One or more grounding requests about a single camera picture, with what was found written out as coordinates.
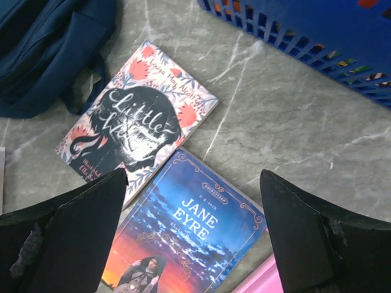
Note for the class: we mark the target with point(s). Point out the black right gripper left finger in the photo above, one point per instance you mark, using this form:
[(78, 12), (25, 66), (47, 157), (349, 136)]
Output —
[(62, 244)]

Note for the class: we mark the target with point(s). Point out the Little Women floral book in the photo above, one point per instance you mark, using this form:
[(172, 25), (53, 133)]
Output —
[(147, 110)]

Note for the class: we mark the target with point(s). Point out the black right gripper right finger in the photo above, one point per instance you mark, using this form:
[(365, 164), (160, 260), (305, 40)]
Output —
[(321, 247)]

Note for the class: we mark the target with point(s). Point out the pink cartoon pencil case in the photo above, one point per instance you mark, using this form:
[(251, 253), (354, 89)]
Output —
[(264, 279)]

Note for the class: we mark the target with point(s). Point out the navy blue student backpack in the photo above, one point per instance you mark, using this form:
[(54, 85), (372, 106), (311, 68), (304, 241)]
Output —
[(45, 45)]

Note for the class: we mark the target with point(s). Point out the blue plastic basket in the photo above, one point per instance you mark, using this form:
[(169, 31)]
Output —
[(348, 41)]

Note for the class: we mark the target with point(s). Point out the Jane Eyre blue book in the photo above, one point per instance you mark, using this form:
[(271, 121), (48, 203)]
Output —
[(186, 233)]

